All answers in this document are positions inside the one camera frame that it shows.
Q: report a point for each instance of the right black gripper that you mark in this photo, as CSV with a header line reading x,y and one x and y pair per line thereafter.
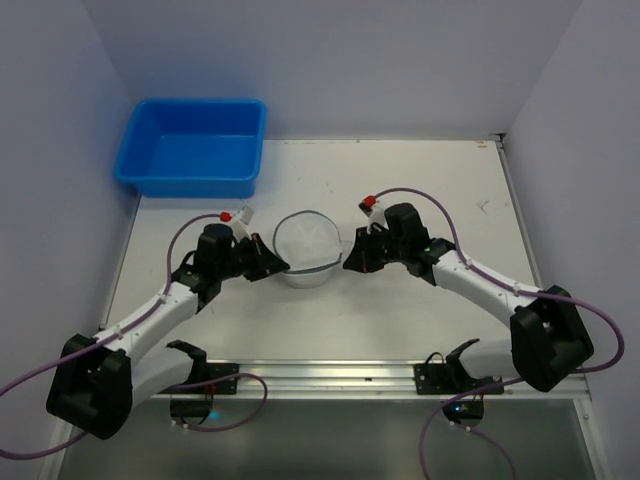
x,y
370,250

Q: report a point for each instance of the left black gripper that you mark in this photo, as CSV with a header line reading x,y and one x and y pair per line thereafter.
x,y
256,257

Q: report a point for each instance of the white mesh laundry bag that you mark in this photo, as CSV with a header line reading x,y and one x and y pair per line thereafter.
x,y
310,243

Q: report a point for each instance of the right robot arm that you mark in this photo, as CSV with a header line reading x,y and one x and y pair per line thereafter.
x,y
547,338

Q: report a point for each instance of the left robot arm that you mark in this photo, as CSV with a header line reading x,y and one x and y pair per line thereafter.
x,y
102,378

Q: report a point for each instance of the blue plastic bin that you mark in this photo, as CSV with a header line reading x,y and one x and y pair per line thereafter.
x,y
193,148

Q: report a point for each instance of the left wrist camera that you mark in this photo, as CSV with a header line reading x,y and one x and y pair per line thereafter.
x,y
239,223

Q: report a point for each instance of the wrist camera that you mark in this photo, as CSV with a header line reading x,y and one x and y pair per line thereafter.
x,y
239,223
374,210

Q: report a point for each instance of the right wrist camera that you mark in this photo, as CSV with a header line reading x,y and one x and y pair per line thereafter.
x,y
374,210

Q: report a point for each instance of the aluminium mounting rail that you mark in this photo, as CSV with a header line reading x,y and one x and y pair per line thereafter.
x,y
324,379

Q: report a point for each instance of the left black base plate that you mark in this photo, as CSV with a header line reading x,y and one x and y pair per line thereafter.
x,y
215,379

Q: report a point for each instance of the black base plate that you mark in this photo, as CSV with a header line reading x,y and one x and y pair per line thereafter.
x,y
215,379
439,375

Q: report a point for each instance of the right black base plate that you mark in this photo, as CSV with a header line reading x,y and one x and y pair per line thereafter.
x,y
439,375

